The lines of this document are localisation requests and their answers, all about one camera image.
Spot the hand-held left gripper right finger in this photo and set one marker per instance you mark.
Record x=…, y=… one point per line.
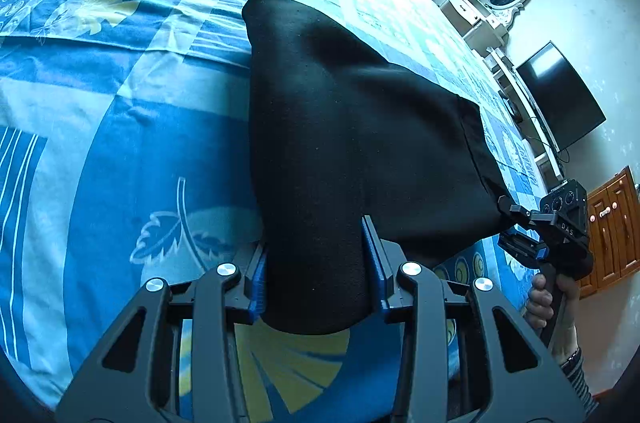
x=377, y=273

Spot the blue patterned bed sheet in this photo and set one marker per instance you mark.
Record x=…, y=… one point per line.
x=125, y=128

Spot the white television stand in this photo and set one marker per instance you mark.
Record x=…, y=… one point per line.
x=500, y=63

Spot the person's right hand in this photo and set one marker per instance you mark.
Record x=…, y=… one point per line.
x=537, y=303

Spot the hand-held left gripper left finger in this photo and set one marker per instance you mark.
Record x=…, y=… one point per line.
x=257, y=283

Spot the white dressing table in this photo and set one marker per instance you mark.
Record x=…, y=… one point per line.
x=460, y=3

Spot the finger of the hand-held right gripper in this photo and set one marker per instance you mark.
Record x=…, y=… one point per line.
x=522, y=248
x=530, y=216

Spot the wooden cabinet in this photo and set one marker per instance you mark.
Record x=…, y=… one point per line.
x=612, y=233

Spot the person's right forearm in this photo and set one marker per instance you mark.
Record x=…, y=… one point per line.
x=582, y=383

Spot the black flat television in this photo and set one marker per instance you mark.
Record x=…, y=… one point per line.
x=560, y=98

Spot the black pants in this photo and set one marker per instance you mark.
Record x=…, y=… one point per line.
x=325, y=153

